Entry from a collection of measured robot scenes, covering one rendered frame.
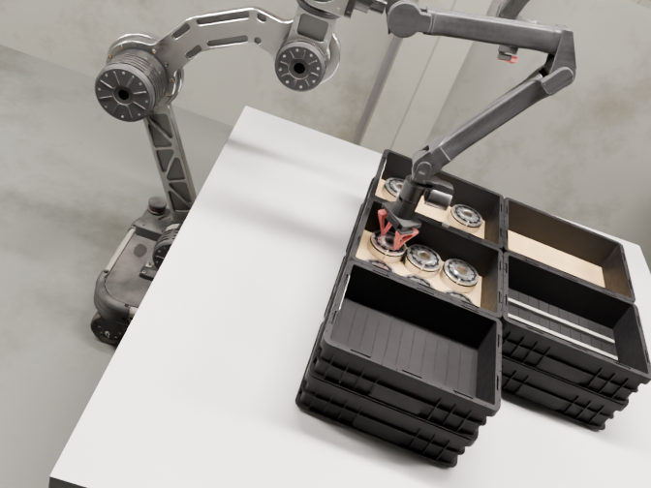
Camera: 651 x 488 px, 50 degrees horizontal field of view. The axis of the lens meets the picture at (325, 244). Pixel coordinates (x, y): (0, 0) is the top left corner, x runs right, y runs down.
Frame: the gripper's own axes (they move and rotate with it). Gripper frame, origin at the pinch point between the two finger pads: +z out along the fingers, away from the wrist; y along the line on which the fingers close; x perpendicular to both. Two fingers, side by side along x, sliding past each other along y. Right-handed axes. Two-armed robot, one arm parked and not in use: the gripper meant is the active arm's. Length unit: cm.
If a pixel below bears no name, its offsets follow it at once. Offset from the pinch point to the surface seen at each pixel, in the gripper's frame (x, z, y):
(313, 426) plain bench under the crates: 42, 17, -36
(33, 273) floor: 66, 85, 94
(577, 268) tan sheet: -63, 5, -21
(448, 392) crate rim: 24, -5, -50
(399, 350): 18.6, 4.5, -31.7
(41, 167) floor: 46, 84, 158
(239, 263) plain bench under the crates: 34.4, 16.5, 16.3
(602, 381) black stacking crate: -28, 3, -58
